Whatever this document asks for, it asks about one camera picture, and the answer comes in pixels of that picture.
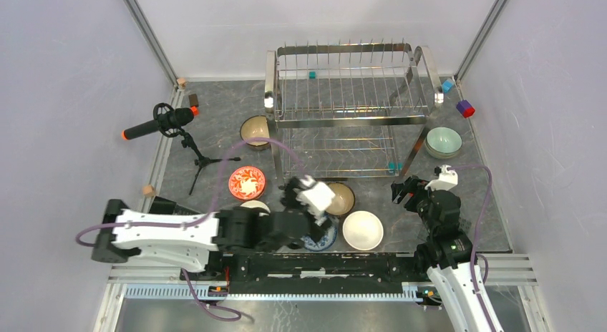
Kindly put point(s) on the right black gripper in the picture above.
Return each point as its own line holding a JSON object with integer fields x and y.
{"x": 412, "y": 184}

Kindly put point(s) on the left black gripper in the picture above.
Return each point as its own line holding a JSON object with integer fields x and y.
{"x": 289, "y": 198}

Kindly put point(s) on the red floral bowl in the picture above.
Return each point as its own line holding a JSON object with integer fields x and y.
{"x": 247, "y": 183}

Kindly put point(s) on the black patterned bowl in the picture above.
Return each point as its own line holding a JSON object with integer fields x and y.
{"x": 343, "y": 201}

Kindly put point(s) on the blue white patterned bowl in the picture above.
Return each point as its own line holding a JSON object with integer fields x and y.
{"x": 326, "y": 241}

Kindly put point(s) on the light green ribbed bowl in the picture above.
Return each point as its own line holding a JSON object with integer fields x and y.
{"x": 443, "y": 143}

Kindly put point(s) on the orange bowl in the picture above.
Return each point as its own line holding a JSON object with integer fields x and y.
{"x": 363, "y": 230}

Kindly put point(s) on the brown beige bowl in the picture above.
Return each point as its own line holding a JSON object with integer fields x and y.
{"x": 255, "y": 126}

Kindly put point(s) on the steel dish rack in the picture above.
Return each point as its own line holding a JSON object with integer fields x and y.
{"x": 370, "y": 104}

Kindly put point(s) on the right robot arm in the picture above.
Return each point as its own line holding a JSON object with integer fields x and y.
{"x": 455, "y": 254}

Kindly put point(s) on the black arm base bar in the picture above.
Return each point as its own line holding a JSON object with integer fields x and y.
{"x": 318, "y": 273}

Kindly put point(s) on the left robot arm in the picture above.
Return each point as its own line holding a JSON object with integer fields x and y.
{"x": 186, "y": 241}

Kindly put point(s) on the teal block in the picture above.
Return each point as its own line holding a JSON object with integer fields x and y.
{"x": 395, "y": 167}

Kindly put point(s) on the purple red block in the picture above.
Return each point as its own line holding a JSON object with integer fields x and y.
{"x": 465, "y": 108}

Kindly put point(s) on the blue block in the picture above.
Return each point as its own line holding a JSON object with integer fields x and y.
{"x": 447, "y": 85}

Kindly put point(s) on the brown block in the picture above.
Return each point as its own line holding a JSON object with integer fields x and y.
{"x": 193, "y": 100}

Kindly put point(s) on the black microphone on tripod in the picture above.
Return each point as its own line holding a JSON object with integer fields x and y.
{"x": 170, "y": 122}

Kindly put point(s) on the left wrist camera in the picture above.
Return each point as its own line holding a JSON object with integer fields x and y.
{"x": 315, "y": 195}

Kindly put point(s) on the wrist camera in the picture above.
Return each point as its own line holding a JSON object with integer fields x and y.
{"x": 315, "y": 195}
{"x": 446, "y": 179}

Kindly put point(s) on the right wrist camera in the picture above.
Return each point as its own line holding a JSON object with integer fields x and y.
{"x": 446, "y": 179}

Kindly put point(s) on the wooden cube left rail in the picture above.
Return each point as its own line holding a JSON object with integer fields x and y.
{"x": 149, "y": 191}

